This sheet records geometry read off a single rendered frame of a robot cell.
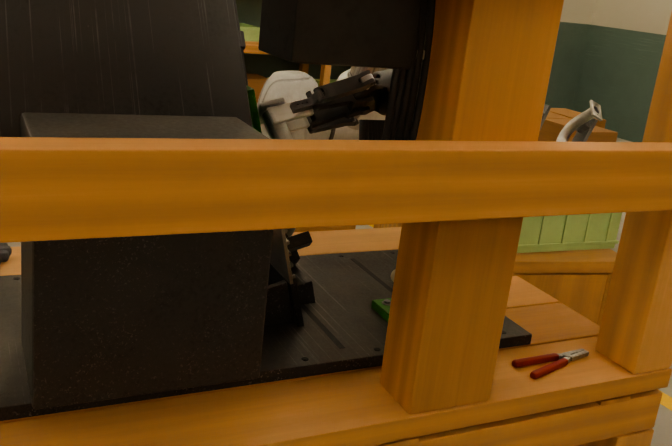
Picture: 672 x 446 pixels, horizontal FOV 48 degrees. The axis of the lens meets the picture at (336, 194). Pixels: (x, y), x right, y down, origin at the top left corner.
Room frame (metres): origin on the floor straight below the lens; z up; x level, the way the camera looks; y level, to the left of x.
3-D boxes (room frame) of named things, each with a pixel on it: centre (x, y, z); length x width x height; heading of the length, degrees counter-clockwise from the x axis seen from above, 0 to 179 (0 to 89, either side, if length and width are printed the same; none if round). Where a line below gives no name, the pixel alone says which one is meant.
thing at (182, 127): (0.96, 0.25, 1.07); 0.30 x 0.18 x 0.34; 118
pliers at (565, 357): (1.14, -0.39, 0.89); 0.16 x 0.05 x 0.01; 126
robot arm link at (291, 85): (1.97, 0.15, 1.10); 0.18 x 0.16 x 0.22; 116
